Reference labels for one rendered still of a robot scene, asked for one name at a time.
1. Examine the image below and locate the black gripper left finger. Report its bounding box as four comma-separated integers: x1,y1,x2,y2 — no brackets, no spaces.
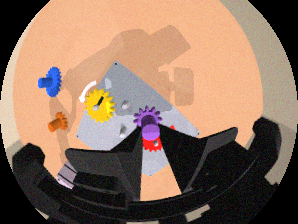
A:
65,127,144,201

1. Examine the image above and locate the orange gear with central hub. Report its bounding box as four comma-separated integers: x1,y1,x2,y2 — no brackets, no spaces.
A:
48,112,68,133

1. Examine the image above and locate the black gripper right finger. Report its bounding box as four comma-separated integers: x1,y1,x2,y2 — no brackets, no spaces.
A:
158,124,238,193

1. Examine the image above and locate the red gear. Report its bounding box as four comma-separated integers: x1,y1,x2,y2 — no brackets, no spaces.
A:
142,136,162,151

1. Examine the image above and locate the blue gear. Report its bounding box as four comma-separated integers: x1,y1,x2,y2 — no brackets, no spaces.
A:
37,67,63,97

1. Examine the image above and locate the purple gear with tall hub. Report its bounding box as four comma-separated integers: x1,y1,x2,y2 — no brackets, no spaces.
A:
133,105,162,141

